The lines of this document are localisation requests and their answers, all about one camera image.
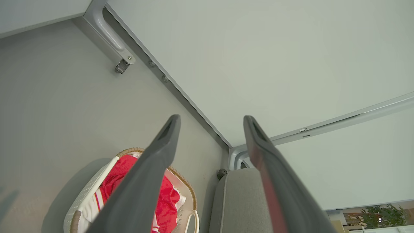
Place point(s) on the green potted plant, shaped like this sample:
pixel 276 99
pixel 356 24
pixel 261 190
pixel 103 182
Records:
pixel 385 215

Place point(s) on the rounded grey partition post base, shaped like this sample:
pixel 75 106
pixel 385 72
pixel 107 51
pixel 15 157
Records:
pixel 235 155

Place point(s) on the small round levelling foot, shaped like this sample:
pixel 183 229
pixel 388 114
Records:
pixel 152 63
pixel 165 78

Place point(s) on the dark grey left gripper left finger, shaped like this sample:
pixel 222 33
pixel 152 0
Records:
pixel 139 194

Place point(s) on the small metal caster wheel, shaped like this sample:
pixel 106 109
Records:
pixel 122 66

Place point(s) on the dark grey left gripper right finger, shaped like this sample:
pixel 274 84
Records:
pixel 291 200

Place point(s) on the wide white partition panel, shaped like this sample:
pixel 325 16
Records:
pixel 258 48

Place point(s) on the grey metal partition foot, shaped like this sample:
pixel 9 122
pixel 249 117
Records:
pixel 110 32

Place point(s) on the white wicker laundry basket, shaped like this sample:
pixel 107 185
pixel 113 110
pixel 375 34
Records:
pixel 87 191

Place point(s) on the grey upholstered seat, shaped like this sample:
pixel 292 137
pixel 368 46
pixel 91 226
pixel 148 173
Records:
pixel 239 200

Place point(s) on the small black caster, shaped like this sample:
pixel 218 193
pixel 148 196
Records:
pixel 221 173

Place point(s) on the red and white garment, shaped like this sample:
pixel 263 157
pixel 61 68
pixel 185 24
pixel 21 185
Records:
pixel 118 174

